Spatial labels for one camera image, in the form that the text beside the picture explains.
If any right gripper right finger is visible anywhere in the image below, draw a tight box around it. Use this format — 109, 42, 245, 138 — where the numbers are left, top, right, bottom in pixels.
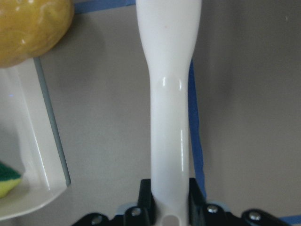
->
188, 178, 206, 226

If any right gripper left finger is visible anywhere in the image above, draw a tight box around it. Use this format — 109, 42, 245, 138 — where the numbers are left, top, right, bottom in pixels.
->
137, 179, 156, 226

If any cream plastic dustpan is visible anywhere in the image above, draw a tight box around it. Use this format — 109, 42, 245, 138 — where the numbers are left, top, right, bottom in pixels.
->
0, 58, 71, 220

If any green yellow sponge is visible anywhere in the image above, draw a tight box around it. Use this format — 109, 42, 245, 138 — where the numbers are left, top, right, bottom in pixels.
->
0, 162, 22, 198

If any cream hand brush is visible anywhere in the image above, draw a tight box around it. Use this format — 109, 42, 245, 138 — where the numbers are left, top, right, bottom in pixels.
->
136, 0, 202, 226

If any yellow potato toy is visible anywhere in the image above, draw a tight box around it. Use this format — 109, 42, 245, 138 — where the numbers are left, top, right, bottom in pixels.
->
0, 0, 75, 68

